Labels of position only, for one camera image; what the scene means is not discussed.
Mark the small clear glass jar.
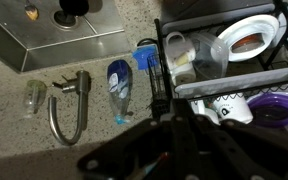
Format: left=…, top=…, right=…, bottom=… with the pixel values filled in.
left=22, top=79, right=49, bottom=120

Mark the purple bowl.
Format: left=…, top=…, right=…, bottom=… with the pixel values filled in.
left=246, top=92, right=288, bottom=129

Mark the black two-tier dish rack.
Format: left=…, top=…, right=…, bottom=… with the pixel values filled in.
left=153, top=0, right=288, bottom=121

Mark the stainless steel sink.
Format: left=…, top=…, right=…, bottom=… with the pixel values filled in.
left=0, top=0, right=132, bottom=73

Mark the blue dish soap bottle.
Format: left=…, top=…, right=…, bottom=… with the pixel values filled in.
left=131, top=44, right=159, bottom=71
left=106, top=59, right=135, bottom=126

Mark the metal spoon with food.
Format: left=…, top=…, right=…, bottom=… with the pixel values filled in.
left=23, top=0, right=40, bottom=22

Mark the small white cup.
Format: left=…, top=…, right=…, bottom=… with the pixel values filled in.
left=189, top=99, right=220, bottom=126

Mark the grey drying mat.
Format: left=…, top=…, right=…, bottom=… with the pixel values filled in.
left=159, top=0, right=277, bottom=25

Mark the brushed steel faucet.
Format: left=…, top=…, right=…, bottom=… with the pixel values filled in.
left=47, top=69, right=93, bottom=147

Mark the translucent plastic container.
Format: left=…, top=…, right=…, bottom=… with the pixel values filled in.
left=189, top=31, right=231, bottom=81

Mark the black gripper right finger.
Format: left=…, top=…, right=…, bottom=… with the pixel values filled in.
left=180, top=98, right=288, bottom=180

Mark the black mug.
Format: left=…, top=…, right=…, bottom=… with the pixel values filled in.
left=58, top=0, right=91, bottom=18

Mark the white mug dark print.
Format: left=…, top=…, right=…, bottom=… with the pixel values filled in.
left=211, top=94, right=255, bottom=125

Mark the black utensil holder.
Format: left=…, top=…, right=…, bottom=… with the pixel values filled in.
left=146, top=52, right=171, bottom=120

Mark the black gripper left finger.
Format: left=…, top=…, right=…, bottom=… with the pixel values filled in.
left=76, top=98, right=189, bottom=180

